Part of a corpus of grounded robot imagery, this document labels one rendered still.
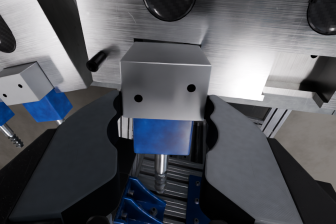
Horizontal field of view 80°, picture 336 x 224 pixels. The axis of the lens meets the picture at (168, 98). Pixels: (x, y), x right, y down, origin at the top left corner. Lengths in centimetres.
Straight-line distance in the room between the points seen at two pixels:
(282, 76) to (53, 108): 26
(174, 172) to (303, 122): 109
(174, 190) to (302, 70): 41
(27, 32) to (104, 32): 11
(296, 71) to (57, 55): 24
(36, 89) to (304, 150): 162
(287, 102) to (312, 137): 131
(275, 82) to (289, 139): 138
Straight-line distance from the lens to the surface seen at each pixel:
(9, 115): 38
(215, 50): 16
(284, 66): 21
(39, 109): 30
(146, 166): 57
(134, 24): 16
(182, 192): 54
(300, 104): 32
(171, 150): 16
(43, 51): 26
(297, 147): 167
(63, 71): 26
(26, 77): 26
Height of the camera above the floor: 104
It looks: 53 degrees down
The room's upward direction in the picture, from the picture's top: 165 degrees counter-clockwise
